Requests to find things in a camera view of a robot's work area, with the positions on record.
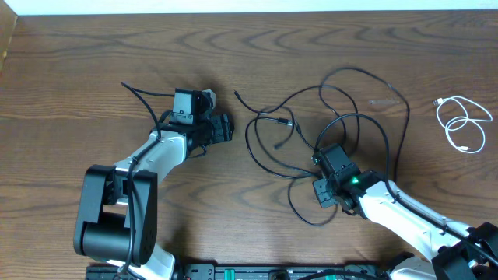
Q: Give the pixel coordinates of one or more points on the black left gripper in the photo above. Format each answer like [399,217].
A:
[222,127]

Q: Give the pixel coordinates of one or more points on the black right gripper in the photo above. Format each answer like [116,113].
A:
[320,187]

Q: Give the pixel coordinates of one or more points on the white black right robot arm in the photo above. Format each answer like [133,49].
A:
[449,249]

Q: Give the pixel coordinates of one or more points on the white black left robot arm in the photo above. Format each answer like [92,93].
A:
[118,207]

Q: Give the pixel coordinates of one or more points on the light wooden side board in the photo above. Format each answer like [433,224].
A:
[8,21]

